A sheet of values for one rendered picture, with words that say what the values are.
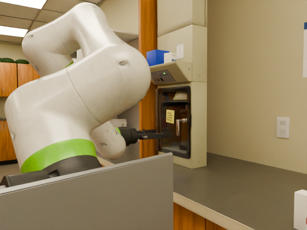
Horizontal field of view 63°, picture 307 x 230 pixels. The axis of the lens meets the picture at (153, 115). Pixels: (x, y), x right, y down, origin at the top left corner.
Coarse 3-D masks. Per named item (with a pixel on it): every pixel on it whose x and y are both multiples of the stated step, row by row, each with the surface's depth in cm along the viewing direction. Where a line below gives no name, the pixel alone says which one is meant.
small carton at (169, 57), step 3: (165, 54) 136; (168, 54) 135; (171, 54) 134; (174, 54) 136; (165, 57) 137; (168, 57) 136; (171, 57) 134; (174, 57) 136; (165, 60) 137; (168, 60) 136; (171, 60) 134; (174, 60) 136
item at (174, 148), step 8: (160, 88) 154; (168, 88) 148; (176, 88) 141; (184, 88) 136; (160, 96) 154; (168, 96) 148; (176, 96) 141; (184, 96) 136; (160, 104) 155; (168, 104) 148; (176, 104) 142; (184, 104) 136; (160, 112) 155; (176, 112) 142; (184, 112) 136; (160, 120) 155; (160, 128) 156; (168, 128) 149; (184, 128) 137; (176, 136) 143; (184, 136) 137; (160, 144) 156; (168, 144) 149; (176, 144) 143; (184, 144) 137; (168, 152) 150; (176, 152) 143; (184, 152) 138
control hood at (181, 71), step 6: (150, 66) 144; (156, 66) 139; (162, 66) 135; (168, 66) 132; (174, 66) 128; (180, 66) 127; (186, 66) 130; (174, 72) 133; (180, 72) 129; (186, 72) 130; (174, 78) 137; (180, 78) 134; (186, 78) 130; (156, 84) 156
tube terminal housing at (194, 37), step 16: (176, 32) 141; (192, 32) 131; (160, 48) 155; (192, 48) 131; (192, 64) 132; (192, 80) 132; (192, 96) 133; (192, 112) 133; (192, 128) 134; (192, 144) 134; (176, 160) 145; (192, 160) 135
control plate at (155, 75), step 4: (152, 72) 146; (156, 72) 144; (160, 72) 141; (164, 72) 138; (168, 72) 136; (152, 76) 150; (156, 76) 147; (160, 76) 144; (164, 76) 141; (168, 76) 139; (160, 80) 148; (164, 80) 145; (168, 80) 142; (172, 80) 140
